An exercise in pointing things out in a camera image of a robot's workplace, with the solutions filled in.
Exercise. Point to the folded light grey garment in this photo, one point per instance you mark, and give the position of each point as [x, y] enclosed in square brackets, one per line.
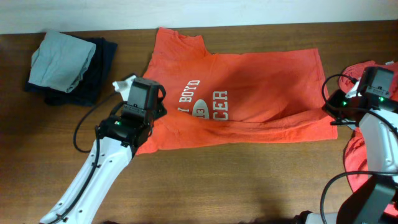
[60, 61]

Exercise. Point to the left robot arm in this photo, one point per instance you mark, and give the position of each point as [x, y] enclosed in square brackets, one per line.
[117, 139]

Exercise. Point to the red garment at right edge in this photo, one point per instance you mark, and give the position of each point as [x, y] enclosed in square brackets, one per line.
[355, 157]

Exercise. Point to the red printed soccer t-shirt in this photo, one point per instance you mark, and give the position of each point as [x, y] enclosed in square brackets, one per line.
[213, 99]

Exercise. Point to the folded dark navy garment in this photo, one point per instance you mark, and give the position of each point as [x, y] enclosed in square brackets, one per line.
[88, 90]

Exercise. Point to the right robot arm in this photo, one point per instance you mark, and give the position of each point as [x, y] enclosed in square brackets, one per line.
[369, 107]

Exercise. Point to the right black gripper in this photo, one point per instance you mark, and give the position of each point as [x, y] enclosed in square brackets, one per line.
[336, 96]

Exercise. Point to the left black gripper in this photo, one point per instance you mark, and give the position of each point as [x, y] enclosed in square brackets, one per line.
[161, 109]

